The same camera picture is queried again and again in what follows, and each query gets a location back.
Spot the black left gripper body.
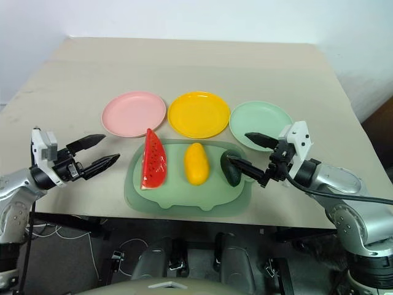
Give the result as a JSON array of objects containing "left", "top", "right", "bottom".
[{"left": 51, "top": 146, "right": 86, "bottom": 183}]

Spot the green tray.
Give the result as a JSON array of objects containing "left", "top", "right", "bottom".
[{"left": 123, "top": 138, "right": 254, "bottom": 213}]

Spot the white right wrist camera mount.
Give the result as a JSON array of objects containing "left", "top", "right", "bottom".
[{"left": 278, "top": 120, "right": 314, "bottom": 179}]

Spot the green plate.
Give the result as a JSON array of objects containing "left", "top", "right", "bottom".
[{"left": 229, "top": 101, "right": 295, "bottom": 152}]

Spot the white floor cable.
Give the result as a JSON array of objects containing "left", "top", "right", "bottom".
[{"left": 29, "top": 223, "right": 145, "bottom": 277}]

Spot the yellow plate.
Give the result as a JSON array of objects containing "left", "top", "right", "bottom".
[{"left": 167, "top": 91, "right": 232, "bottom": 139}]

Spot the yellow mango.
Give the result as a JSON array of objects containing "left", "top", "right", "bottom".
[{"left": 184, "top": 142, "right": 211, "bottom": 186}]

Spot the dark rounded robot leg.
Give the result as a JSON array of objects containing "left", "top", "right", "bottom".
[
  {"left": 131, "top": 235, "right": 173, "bottom": 285},
  {"left": 214, "top": 232, "right": 257, "bottom": 295}
]

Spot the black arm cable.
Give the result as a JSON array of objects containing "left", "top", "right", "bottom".
[
  {"left": 284, "top": 171, "right": 393, "bottom": 205},
  {"left": 20, "top": 196, "right": 37, "bottom": 295}
]

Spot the pink plate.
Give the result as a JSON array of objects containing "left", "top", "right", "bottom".
[{"left": 101, "top": 91, "right": 168, "bottom": 138}]

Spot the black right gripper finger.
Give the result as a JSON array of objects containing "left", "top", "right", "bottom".
[
  {"left": 226, "top": 155, "right": 267, "bottom": 184},
  {"left": 244, "top": 132, "right": 279, "bottom": 151}
]

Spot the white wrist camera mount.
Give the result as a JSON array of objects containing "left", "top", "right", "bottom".
[
  {"left": 31, "top": 127, "right": 64, "bottom": 187},
  {"left": 278, "top": 120, "right": 314, "bottom": 179}
]

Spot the dark green avocado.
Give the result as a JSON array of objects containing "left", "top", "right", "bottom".
[{"left": 220, "top": 150, "right": 243, "bottom": 187}]

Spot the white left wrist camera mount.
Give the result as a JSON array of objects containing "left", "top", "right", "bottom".
[{"left": 31, "top": 127, "right": 64, "bottom": 187}]

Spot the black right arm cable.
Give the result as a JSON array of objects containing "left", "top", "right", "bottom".
[{"left": 284, "top": 171, "right": 393, "bottom": 205}]

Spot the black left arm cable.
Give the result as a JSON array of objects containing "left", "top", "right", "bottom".
[{"left": 20, "top": 196, "right": 37, "bottom": 295}]

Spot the red watermelon slice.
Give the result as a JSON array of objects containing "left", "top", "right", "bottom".
[{"left": 141, "top": 128, "right": 168, "bottom": 191}]

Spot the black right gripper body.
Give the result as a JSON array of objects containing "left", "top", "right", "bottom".
[{"left": 259, "top": 140, "right": 298, "bottom": 186}]

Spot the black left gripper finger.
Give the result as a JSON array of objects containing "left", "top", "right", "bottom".
[
  {"left": 66, "top": 133, "right": 107, "bottom": 155},
  {"left": 80, "top": 153, "right": 121, "bottom": 181}
]

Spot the black table frame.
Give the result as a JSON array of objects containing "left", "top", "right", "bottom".
[{"left": 30, "top": 211, "right": 112, "bottom": 241}]

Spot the grey-green robot torso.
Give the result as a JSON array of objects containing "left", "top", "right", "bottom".
[{"left": 76, "top": 278, "right": 243, "bottom": 295}]

